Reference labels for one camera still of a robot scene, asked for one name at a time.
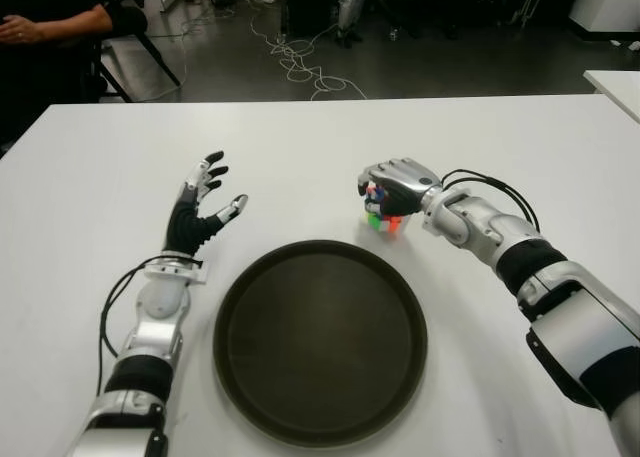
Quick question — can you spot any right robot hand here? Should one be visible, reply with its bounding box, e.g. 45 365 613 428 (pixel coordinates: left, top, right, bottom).
356 156 444 226

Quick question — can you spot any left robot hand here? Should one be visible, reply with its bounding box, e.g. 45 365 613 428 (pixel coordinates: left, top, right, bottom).
164 150 250 256

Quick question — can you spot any multicolour Rubik's cube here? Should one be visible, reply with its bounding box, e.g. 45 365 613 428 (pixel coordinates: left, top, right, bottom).
362 179 404 237

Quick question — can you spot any dark brown round plate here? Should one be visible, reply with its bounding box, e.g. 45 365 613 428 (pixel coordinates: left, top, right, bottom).
212 238 429 448

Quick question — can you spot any black chair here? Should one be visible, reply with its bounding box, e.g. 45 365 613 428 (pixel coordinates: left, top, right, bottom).
89 0 182 103

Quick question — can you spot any white humanoid robot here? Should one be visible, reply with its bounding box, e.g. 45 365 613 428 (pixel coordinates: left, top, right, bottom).
335 0 366 48

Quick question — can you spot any seated person in black shirt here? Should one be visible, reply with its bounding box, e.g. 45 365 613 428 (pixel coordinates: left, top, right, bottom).
0 0 150 151

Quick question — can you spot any white side table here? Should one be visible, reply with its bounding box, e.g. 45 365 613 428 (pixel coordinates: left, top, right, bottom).
583 69 640 126

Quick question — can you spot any white cabinet with black base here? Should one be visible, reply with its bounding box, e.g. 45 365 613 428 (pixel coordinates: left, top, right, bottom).
567 0 640 43

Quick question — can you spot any white tangled floor cable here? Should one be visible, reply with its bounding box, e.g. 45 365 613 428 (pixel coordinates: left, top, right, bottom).
249 11 369 102

